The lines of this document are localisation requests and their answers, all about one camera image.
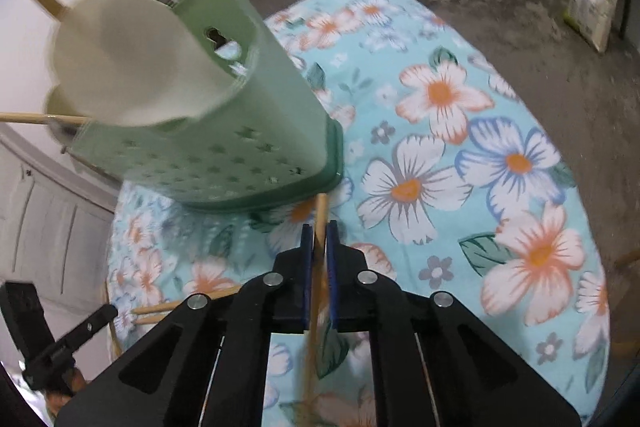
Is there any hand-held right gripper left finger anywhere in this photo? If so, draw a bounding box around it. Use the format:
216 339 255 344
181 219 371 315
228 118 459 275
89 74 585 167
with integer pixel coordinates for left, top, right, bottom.
54 224 315 427

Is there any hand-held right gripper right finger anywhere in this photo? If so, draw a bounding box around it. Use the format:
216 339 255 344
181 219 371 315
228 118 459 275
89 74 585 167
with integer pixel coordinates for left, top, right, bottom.
326 221 582 427

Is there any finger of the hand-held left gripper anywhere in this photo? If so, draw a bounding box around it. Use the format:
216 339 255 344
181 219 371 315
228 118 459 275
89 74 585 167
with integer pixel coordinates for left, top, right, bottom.
50 304 119 354

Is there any wooden chopstick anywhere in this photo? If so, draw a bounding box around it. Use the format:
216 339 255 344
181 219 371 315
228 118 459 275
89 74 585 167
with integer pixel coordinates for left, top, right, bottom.
135 311 174 326
131 284 244 315
0 111 92 126
299 193 329 427

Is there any green plastic utensil holder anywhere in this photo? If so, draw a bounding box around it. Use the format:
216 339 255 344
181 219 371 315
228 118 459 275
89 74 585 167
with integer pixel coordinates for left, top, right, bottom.
65 0 346 214

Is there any white panelled door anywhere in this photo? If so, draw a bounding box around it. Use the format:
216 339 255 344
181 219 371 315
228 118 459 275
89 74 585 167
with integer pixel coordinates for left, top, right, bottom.
0 127 119 303

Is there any cream rice paddle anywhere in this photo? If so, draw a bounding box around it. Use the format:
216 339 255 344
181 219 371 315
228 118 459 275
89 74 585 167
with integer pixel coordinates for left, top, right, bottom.
45 87 81 116

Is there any floral tablecloth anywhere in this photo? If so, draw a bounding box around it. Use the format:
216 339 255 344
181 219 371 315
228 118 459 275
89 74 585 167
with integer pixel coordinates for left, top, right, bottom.
107 0 613 427

